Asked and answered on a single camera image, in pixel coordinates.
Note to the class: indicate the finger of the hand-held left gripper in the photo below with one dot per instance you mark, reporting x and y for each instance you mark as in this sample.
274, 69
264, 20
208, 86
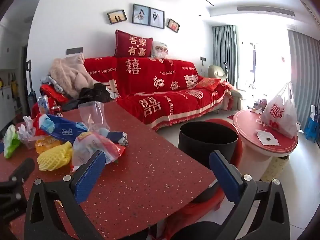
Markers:
22, 168

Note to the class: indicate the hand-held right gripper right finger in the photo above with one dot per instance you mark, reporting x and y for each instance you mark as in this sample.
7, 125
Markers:
225, 176

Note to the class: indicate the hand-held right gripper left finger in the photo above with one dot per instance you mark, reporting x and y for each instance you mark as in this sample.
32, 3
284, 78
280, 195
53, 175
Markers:
90, 176

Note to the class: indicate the translucent red printed plastic bag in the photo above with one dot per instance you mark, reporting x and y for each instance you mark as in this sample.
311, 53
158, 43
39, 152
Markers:
95, 147

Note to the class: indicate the black trash bin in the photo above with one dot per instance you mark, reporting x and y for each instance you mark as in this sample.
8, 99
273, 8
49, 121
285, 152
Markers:
200, 155

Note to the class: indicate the white paper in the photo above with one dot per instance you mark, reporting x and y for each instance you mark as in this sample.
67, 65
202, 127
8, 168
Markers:
25, 130

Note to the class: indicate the red snack bag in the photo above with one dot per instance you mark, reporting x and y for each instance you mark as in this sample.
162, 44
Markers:
38, 128

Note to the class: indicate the green wet wipe packet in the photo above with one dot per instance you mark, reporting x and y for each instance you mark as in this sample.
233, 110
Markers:
11, 142

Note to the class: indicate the yellow foam fruit net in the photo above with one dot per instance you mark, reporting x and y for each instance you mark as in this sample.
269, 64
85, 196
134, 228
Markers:
53, 158

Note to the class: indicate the orange snack packet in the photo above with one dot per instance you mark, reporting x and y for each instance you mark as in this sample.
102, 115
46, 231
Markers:
48, 145

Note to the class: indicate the dark blue wrapper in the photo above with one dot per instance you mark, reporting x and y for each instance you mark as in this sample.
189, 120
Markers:
117, 138

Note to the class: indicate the cream patterned cylinder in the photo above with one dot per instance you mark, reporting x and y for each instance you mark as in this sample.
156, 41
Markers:
275, 170

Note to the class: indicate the blue tissue packet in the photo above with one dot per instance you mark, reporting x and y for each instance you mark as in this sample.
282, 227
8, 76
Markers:
62, 130

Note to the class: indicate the red round side table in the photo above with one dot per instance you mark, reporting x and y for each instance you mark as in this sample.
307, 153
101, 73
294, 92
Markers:
245, 123

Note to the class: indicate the white paper napkin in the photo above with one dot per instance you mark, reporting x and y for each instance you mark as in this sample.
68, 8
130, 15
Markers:
265, 136

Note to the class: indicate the clear zip bag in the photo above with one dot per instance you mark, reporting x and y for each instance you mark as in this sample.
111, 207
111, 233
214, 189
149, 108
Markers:
93, 116

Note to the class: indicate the white cabinet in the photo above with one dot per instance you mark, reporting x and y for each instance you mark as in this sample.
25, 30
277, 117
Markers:
7, 105

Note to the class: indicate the short red can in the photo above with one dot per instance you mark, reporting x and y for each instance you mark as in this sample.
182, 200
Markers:
56, 111

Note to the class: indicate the tall blue white can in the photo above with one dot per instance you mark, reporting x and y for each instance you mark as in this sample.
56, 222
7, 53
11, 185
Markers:
43, 105

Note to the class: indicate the red folded cloth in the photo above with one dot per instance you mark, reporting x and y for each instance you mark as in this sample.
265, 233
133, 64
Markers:
52, 93

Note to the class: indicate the upright vacuum cleaner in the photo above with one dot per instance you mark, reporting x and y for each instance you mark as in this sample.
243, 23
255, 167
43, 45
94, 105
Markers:
31, 87

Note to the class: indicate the white red printed plastic bag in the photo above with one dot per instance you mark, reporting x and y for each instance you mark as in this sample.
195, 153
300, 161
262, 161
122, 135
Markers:
280, 115

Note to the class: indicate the grey crumpled clothes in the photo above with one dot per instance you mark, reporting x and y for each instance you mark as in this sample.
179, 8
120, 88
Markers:
52, 83

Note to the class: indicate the small red embroidered cushion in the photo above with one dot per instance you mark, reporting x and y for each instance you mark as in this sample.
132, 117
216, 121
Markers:
208, 83

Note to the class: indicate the blue plastic stool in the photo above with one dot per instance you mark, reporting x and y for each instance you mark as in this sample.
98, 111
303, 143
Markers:
312, 128

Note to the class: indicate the beige fluffy coat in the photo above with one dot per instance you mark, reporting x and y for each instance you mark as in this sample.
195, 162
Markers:
71, 75

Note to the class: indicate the beige armchair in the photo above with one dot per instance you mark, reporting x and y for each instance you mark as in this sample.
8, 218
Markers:
217, 72

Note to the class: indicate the red printed sofa cover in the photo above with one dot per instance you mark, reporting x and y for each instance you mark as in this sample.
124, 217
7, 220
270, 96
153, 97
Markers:
155, 92

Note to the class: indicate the grey green curtain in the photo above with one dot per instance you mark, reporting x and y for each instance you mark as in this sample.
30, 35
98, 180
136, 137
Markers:
305, 67
225, 50

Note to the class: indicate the large red cushion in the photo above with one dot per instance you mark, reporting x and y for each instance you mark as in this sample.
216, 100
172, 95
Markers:
133, 45

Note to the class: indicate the white printed pillow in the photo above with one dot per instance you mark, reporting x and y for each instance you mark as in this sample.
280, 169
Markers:
160, 51

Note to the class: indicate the ceiling air vent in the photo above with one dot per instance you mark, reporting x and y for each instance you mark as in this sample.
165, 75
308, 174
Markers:
265, 11

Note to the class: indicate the small red photo frame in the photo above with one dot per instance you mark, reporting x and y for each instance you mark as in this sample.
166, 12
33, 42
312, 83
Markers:
173, 25

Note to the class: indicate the small sunset photo frame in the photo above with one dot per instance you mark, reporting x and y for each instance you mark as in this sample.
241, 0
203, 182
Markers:
117, 17

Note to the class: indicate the large photo frame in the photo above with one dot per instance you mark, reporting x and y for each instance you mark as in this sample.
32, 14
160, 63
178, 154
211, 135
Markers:
141, 14
157, 18

